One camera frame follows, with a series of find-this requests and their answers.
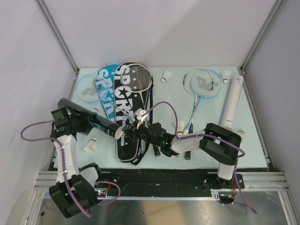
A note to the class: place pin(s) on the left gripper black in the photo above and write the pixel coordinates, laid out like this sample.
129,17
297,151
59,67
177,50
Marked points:
85,119

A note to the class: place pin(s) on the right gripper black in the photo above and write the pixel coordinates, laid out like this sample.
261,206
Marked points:
131,130

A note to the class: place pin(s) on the black shuttlecock tube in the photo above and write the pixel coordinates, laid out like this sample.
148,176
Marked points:
100,122

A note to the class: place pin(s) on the shuttlecock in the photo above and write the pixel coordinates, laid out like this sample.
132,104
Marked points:
90,147
226,75
180,127
166,75

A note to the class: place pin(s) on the white tube cap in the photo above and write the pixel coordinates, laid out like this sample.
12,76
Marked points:
119,132

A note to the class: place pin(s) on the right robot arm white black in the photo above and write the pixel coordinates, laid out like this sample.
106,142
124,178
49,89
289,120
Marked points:
221,144

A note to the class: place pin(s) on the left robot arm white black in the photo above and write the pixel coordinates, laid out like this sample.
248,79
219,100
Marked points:
68,161

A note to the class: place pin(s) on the black racket bag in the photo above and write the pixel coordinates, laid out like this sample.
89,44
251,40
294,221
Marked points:
129,102

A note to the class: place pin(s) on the light blue racket left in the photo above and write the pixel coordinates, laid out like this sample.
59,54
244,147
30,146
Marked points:
87,91

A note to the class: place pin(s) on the light blue racket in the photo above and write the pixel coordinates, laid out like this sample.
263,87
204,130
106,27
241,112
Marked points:
87,91
205,89

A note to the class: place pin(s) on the white racket black grip left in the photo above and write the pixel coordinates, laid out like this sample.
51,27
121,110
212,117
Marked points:
102,85

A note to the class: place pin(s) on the white racket on black bag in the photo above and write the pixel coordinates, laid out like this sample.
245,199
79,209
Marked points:
136,78

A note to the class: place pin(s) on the blue racket bag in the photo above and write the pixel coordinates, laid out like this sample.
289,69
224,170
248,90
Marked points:
107,72

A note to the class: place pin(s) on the white racket right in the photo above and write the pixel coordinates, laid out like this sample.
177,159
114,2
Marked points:
187,84

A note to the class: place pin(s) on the light blue racket right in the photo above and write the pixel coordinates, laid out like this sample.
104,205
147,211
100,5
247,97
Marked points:
205,89

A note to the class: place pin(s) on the white shuttlecock tube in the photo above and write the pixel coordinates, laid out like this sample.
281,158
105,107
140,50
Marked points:
232,102

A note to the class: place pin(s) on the shuttlecock right edge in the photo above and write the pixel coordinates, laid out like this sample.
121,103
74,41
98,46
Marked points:
241,133

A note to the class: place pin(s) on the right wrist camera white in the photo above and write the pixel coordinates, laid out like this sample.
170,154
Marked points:
140,116

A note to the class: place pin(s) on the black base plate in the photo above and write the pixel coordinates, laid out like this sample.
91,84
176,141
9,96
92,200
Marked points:
195,176

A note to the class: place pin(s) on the left circuit board with wires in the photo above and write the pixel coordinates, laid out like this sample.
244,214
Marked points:
101,191

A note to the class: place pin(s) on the circuit board with wires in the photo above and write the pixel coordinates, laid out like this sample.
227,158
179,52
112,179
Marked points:
228,199
101,191

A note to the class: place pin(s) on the right circuit board with wires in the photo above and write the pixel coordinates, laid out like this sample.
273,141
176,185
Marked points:
228,199

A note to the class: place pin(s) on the left frame post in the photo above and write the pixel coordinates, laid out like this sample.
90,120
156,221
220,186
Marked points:
57,34

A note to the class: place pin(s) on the frame post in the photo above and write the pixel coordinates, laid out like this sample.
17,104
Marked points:
278,4
57,34

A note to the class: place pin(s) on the aluminium frame rail front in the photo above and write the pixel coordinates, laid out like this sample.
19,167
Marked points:
257,180

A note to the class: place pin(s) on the right frame post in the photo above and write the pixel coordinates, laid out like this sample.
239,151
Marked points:
278,4

